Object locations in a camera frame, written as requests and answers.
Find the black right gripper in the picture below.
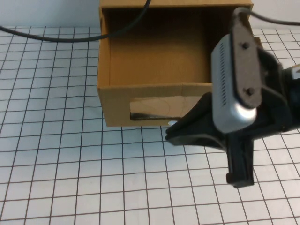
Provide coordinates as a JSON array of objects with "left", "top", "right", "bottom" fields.
[{"left": 225, "top": 48, "right": 290, "bottom": 189}]

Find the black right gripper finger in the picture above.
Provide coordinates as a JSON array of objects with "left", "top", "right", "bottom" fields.
[
  {"left": 165, "top": 93, "right": 219, "bottom": 137},
  {"left": 166, "top": 133, "right": 230, "bottom": 151}
]

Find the cardboard shoe box drawer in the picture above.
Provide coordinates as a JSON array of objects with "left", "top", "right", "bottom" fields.
[{"left": 97, "top": 6, "right": 262, "bottom": 128}]

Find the dark camera mounting plate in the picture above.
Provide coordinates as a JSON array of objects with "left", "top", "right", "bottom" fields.
[{"left": 230, "top": 7, "right": 263, "bottom": 110}]

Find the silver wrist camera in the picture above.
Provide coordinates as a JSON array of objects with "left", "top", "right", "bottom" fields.
[{"left": 210, "top": 32, "right": 258, "bottom": 135}]

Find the thin grey cable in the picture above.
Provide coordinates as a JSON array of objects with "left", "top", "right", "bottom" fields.
[{"left": 234, "top": 7, "right": 300, "bottom": 25}]

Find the thick black cable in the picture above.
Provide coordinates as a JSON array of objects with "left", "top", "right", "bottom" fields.
[{"left": 0, "top": 0, "right": 152, "bottom": 43}]

